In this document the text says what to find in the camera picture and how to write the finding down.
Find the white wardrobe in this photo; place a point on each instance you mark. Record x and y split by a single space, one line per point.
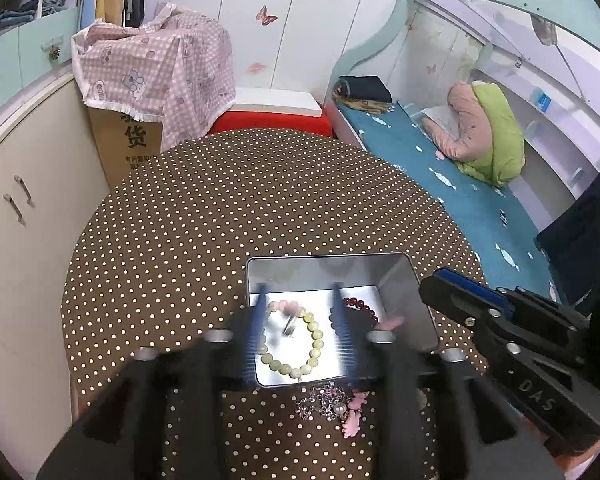
300 35

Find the blue label sticker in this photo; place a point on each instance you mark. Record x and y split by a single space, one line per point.
541 100

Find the pink checked cartoon cloth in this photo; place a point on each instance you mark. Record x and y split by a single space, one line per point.
180 60

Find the red stool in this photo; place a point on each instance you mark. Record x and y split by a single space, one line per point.
270 121

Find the silver metal tin box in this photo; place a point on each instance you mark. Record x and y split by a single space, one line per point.
320 270

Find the white pillow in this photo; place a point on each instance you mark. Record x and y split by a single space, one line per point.
440 116

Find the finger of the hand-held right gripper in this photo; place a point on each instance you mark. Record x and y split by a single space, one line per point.
455 292
545 310

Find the dark cloth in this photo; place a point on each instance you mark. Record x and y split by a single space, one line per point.
585 225

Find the blue cloud print bedsheet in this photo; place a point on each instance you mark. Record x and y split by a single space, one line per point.
430 175

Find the brown cardboard box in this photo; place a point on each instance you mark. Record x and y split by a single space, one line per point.
125 147

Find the pink quilt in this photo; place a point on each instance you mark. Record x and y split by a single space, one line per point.
462 110

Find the pink butterfly sticker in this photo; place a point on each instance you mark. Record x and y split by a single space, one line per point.
266 15

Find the beige cabinet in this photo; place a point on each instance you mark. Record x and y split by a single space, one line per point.
35 285

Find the folded blue jeans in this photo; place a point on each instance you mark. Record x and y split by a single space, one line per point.
15 17

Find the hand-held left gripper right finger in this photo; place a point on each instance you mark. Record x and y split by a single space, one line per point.
343 335

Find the small silver pendant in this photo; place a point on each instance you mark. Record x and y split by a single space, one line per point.
288 327

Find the tan fringed scarf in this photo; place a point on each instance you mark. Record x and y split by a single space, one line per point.
365 106

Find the light green drawer unit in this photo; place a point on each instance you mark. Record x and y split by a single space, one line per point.
25 55

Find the flat white box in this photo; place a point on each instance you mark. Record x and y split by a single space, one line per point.
275 100

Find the dark folded clothing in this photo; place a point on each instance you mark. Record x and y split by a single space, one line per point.
367 87

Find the green quilt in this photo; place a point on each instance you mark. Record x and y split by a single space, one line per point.
502 130

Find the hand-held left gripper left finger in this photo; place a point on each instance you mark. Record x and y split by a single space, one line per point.
256 332

